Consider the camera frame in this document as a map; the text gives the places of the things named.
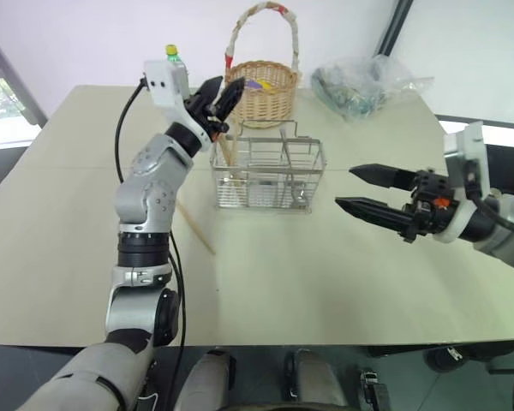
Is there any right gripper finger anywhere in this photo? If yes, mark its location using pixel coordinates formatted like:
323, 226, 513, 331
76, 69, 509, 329
348, 163, 417, 192
334, 196, 415, 235

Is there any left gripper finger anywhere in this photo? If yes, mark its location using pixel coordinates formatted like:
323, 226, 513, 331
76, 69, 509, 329
215, 76, 246, 122
194, 75, 225, 111

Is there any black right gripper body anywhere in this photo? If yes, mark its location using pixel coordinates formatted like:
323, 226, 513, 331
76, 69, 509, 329
400, 169, 460, 244

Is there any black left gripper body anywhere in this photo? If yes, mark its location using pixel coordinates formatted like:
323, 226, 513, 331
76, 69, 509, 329
183, 91, 231, 139

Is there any metal spoon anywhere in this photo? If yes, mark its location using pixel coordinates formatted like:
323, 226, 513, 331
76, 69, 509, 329
289, 183, 312, 207

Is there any purple and yellow item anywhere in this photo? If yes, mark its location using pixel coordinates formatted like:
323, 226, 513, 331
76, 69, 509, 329
244, 78, 276, 93

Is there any green bottle with yellow cap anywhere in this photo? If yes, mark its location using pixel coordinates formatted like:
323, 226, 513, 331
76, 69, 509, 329
164, 44, 191, 92

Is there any clear plastic bag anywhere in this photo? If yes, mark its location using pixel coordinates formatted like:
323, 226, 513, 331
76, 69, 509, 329
310, 54, 436, 124

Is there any dark rounded robot part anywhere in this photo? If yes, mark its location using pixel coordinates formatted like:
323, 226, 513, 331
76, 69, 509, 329
423, 341, 514, 374

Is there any small black floor device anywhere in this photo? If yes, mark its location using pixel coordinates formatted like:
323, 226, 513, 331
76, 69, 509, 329
358, 369, 391, 411

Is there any grey rounded robot leg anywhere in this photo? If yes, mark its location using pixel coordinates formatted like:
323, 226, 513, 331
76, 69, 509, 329
173, 348, 237, 411
284, 348, 349, 411

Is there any wicker basket with handle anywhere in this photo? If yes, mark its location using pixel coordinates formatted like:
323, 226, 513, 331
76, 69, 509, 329
223, 1, 303, 130

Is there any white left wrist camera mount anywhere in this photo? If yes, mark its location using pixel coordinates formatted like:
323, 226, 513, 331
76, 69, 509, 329
143, 59, 213, 153

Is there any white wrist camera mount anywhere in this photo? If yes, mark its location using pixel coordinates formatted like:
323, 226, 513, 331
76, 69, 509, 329
436, 121, 493, 245
143, 59, 213, 153

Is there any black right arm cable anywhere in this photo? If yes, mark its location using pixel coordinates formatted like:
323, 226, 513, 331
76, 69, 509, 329
464, 169, 514, 235

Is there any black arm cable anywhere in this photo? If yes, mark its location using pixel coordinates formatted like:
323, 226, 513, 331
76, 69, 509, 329
464, 169, 514, 235
114, 75, 188, 411

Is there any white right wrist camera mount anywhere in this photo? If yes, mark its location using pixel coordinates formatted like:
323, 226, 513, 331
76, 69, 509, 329
436, 121, 493, 245

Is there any metal wire basket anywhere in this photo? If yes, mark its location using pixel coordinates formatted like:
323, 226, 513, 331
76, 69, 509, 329
208, 119, 327, 214

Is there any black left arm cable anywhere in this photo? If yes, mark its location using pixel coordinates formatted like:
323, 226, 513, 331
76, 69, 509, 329
114, 75, 188, 411

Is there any black vertical wall frame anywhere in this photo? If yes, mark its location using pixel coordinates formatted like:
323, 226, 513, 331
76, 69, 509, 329
374, 0, 415, 57

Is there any window with dark frame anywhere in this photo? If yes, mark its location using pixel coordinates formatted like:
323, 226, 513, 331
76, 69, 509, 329
0, 23, 49, 152

